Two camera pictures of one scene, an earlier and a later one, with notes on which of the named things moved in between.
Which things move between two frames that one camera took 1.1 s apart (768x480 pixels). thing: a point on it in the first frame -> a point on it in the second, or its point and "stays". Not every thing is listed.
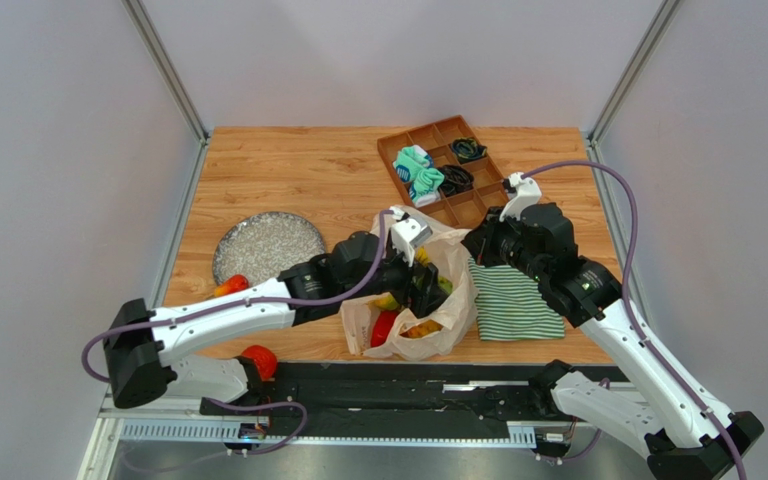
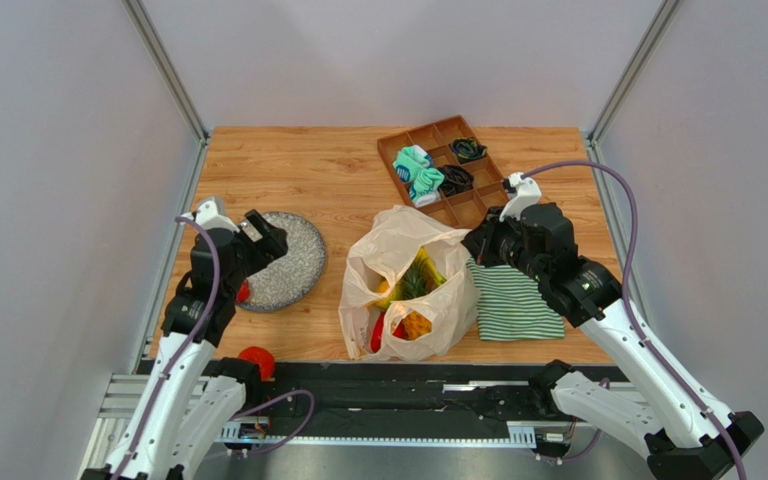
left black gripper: (434, 299) -> (271, 246)
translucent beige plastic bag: (451, 253) stays
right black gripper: (484, 241) stays
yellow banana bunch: (422, 256) stays
